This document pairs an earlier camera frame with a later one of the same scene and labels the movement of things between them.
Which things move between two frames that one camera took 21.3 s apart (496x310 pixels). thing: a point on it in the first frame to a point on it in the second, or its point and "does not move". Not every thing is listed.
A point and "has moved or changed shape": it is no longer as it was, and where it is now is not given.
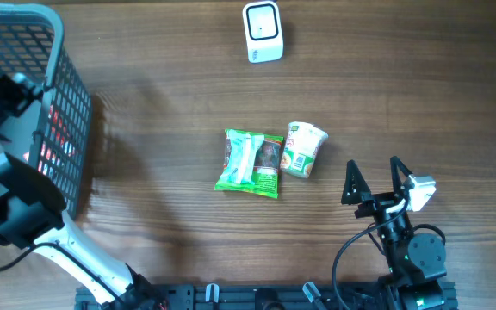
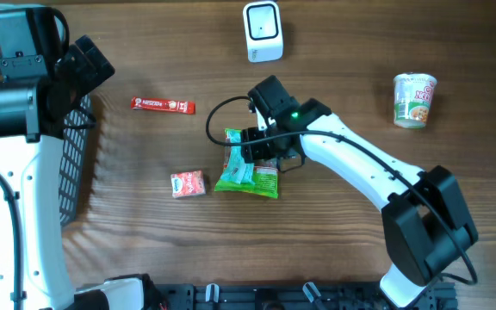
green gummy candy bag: [266, 168] does not move
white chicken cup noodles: [301, 146] has moved or changed shape
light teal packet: [242, 153] does not move
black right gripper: [380, 204] to [248, 144]
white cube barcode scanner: [263, 31] does not move
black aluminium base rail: [259, 296] does not move
